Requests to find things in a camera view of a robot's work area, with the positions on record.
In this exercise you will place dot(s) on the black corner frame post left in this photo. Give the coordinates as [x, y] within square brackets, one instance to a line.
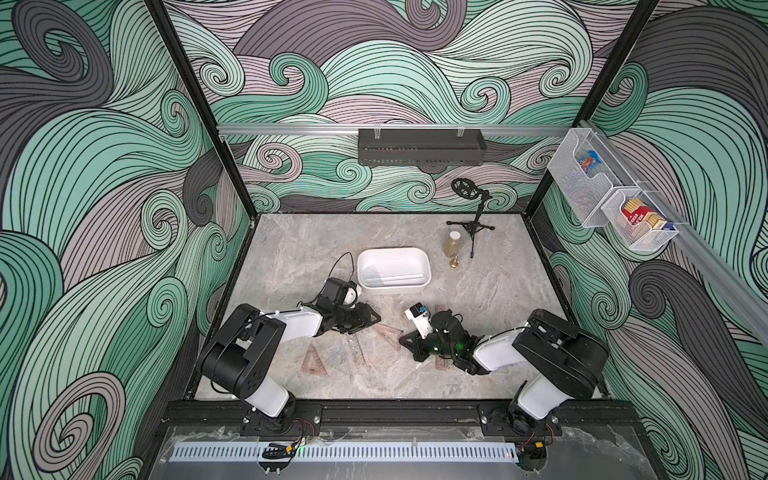
[174, 47]

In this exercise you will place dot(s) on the clear wall bin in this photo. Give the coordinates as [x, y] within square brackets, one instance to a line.
[585, 195]
[638, 238]

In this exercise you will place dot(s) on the black corner frame post right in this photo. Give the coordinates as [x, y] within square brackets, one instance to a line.
[616, 59]

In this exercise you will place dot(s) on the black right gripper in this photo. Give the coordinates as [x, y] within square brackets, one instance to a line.
[424, 341]

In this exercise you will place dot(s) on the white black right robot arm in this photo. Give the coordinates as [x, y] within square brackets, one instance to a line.
[569, 361]

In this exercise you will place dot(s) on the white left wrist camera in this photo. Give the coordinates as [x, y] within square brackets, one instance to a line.
[337, 293]

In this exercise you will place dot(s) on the black wall-mounted tray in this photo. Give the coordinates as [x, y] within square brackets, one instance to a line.
[433, 148]

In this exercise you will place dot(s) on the pink tall triangle ruler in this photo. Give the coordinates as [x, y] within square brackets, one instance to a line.
[390, 335]

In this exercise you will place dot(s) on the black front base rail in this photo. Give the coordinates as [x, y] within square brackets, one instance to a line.
[395, 412]

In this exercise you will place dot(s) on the clear wall bin lower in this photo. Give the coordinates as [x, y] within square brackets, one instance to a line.
[638, 238]

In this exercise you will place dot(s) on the pink straight ruler left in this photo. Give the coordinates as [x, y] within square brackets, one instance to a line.
[357, 357]

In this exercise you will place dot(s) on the white perforated cable duct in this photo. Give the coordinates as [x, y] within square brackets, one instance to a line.
[398, 452]

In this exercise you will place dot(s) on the aluminium wall rail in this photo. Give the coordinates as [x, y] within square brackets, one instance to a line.
[724, 280]
[329, 129]

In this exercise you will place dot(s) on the aluminium wall rail right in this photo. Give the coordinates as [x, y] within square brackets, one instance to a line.
[724, 280]

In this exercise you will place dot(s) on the blue packet in bin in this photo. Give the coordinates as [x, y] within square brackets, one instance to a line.
[590, 163]

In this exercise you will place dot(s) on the black tripod microphone stand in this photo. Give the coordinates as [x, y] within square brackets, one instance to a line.
[469, 190]

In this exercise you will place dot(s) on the clear straight ruler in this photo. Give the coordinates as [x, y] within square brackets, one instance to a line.
[387, 279]

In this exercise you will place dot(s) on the red boxes in bin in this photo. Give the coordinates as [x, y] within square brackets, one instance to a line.
[636, 212]

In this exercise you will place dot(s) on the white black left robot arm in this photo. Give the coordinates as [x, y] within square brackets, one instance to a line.
[239, 356]

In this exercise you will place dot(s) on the white plastic storage box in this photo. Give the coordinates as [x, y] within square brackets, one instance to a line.
[393, 261]

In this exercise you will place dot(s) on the spice jar with white lid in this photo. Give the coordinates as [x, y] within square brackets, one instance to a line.
[452, 245]

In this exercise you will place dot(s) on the aluminium wall rail back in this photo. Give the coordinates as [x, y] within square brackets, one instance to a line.
[329, 129]

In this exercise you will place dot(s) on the black corner frame post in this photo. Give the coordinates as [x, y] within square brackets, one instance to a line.
[616, 59]
[174, 47]

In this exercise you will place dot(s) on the red straight ruler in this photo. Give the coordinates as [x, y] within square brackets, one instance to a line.
[442, 364]

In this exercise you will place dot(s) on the clear wall bin upper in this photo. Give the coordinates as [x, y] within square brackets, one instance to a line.
[585, 195]

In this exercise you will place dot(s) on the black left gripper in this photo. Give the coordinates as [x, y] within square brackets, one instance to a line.
[362, 319]

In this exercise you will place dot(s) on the pink small triangle ruler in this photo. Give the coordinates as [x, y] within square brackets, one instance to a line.
[312, 363]

